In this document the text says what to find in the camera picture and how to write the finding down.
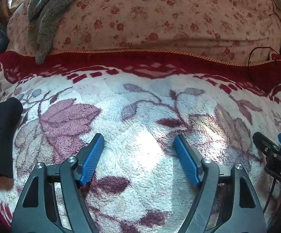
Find black knit pants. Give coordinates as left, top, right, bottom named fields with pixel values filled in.
left=0, top=97, right=23, bottom=178

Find red white floral blanket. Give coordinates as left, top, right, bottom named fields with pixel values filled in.
left=0, top=50, right=281, bottom=232

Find thin black cable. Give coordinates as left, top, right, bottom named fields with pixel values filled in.
left=247, top=47, right=281, bottom=66

